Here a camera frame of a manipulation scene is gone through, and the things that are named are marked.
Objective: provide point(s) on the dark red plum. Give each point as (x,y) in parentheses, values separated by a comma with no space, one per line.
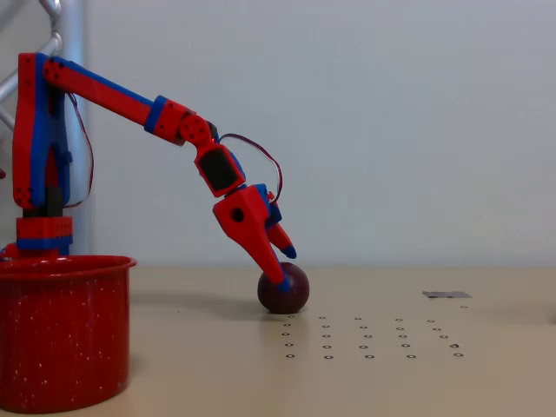
(297,293)

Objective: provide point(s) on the flat grey tape piece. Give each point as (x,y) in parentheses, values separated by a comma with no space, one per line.
(447,294)

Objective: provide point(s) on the red and blue gripper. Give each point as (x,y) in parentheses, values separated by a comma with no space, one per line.
(243,219)

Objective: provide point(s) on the red speckled enamel cup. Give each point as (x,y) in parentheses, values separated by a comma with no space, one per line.
(65,330)

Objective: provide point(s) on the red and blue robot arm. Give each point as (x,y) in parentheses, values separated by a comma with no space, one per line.
(108,97)

